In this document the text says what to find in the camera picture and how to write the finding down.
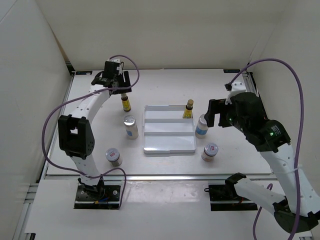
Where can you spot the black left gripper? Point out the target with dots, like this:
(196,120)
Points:
(127,83)

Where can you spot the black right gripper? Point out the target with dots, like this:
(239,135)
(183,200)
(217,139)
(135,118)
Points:
(217,107)

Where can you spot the brown sauce bottle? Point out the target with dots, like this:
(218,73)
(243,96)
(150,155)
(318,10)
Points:
(188,111)
(125,102)

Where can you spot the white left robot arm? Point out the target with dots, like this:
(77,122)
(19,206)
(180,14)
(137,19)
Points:
(75,134)

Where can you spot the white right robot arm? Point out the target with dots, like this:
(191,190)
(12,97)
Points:
(298,208)

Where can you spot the right tall silver-lid jar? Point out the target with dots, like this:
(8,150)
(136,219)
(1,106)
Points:
(201,127)

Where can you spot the tall silver-lid jar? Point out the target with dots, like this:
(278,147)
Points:
(201,127)
(131,127)

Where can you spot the right blue corner label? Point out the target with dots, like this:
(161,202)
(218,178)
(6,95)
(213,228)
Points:
(231,71)

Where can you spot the blue corner label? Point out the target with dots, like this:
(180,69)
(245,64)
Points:
(83,73)
(231,71)

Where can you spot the left tall silver-lid jar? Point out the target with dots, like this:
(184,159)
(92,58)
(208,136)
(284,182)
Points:
(131,127)

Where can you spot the right short white-lid jar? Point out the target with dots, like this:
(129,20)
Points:
(209,152)

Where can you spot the short white-lid jar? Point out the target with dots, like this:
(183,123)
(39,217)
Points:
(209,152)
(114,157)

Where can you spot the left blue corner label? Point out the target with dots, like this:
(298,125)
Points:
(83,73)

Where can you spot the white tiered organizer tray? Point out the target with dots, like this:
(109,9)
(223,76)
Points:
(165,131)

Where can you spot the left short white-lid jar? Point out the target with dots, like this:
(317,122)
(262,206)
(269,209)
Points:
(114,157)

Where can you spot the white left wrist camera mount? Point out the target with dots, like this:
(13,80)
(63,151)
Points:
(117,62)

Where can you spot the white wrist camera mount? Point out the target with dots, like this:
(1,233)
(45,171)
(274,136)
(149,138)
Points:
(117,62)
(237,87)

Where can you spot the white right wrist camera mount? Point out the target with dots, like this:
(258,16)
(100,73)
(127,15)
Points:
(237,87)

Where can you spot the aluminium right frame rail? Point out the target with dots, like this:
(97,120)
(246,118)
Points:
(250,83)

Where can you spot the aluminium frame rail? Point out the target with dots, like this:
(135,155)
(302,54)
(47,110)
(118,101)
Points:
(31,189)
(250,83)

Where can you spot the aluminium front rail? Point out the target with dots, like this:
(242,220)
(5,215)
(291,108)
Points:
(166,177)

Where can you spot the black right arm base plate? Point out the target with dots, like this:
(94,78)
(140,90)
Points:
(221,200)

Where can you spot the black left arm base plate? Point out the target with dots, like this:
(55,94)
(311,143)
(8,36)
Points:
(110,196)

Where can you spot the aluminium left frame rail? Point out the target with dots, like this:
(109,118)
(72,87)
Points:
(31,189)

